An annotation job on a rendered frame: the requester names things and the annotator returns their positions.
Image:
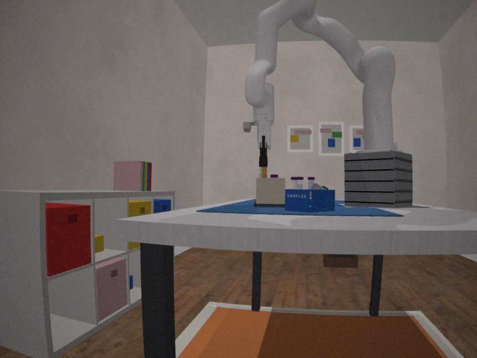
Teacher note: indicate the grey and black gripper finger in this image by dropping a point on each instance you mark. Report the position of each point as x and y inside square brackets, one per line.
[263, 154]

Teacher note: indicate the blue tube rack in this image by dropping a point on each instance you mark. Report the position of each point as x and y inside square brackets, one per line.
[298, 200]

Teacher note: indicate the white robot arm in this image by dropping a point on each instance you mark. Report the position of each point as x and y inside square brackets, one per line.
[375, 69]

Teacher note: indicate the blue flat mat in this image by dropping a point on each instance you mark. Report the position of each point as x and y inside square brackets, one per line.
[247, 207]

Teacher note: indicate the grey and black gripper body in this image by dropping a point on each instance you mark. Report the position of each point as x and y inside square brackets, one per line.
[261, 132]

